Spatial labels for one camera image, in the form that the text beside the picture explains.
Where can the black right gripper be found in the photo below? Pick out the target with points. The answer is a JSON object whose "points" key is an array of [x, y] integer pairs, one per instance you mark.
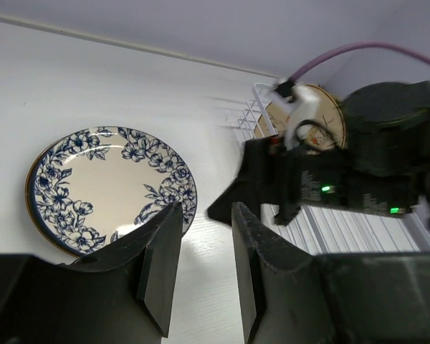
{"points": [[294, 178]]}

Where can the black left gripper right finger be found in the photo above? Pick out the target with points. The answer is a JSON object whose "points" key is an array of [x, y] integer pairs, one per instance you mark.
{"points": [[289, 296]]}

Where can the red plate with teal flower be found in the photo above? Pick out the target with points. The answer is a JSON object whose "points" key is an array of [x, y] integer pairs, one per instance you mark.
{"points": [[37, 222]]}

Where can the white blue patterned plate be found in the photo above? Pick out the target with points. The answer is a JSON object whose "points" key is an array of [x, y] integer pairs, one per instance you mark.
{"points": [[98, 184]]}

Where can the beige floral plate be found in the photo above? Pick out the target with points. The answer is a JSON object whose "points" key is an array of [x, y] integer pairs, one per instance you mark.
{"points": [[326, 118]]}

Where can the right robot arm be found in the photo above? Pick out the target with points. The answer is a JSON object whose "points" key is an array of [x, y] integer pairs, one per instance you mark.
{"points": [[383, 170]]}

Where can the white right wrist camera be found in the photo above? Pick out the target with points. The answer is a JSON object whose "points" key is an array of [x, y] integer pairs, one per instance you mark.
{"points": [[298, 102]]}

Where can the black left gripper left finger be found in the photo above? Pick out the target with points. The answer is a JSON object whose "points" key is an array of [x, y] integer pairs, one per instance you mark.
{"points": [[122, 293]]}

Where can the white wire dish rack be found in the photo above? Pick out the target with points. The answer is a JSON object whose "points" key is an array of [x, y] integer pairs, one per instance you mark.
{"points": [[319, 230]]}

